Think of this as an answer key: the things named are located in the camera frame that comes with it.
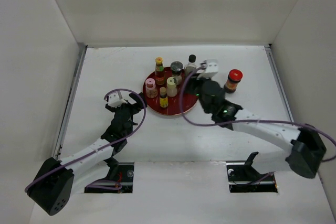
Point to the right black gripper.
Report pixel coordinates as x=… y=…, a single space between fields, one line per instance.
x=191 y=82

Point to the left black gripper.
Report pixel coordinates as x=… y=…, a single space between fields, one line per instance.
x=134 y=107

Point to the pink cap shaker jar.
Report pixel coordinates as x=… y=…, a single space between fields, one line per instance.
x=150 y=88

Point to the tall clear bottle black cap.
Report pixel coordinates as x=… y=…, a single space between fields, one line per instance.
x=190 y=66

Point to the yellow cap shaker jar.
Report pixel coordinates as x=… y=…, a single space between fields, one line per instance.
x=171 y=87

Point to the small yellow label bottle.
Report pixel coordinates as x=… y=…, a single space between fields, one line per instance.
x=163 y=100

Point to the grinder jar black cap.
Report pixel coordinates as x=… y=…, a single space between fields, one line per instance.
x=177 y=68

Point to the chili sauce bottle green label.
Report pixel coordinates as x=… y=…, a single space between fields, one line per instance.
x=159 y=71

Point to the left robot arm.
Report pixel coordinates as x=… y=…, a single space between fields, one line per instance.
x=58 y=179

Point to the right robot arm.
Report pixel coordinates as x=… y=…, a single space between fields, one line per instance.
x=301 y=147

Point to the red cap sauce jar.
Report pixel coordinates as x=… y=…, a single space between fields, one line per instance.
x=233 y=79

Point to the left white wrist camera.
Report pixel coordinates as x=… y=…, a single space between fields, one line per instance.
x=115 y=99

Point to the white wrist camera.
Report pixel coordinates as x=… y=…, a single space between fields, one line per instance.
x=115 y=99
x=210 y=68

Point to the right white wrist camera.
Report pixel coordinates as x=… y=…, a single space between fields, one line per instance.
x=210 y=68

